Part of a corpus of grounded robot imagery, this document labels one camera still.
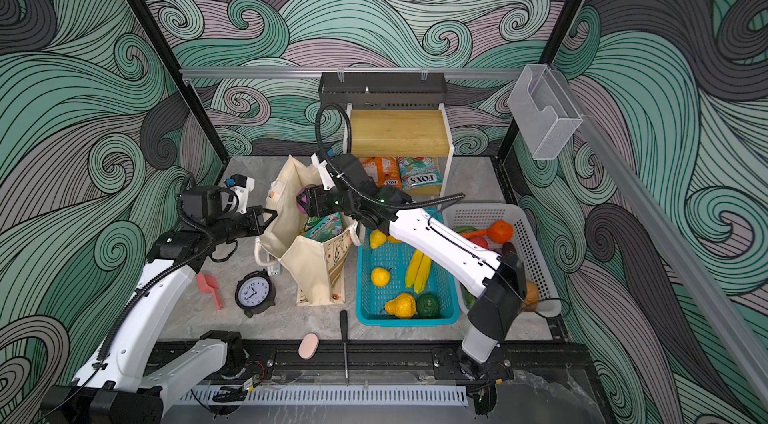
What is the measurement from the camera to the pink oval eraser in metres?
0.75

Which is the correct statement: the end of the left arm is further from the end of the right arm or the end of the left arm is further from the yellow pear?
the yellow pear

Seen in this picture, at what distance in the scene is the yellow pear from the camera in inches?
30.8

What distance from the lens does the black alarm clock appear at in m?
0.82

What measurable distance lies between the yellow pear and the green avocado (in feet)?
0.05

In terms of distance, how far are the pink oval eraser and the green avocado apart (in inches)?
11.2

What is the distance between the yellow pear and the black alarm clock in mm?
337

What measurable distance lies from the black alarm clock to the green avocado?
42 centimetres

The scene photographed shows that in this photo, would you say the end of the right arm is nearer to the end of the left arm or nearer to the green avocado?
the end of the left arm

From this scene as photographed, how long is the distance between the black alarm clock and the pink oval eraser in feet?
0.49
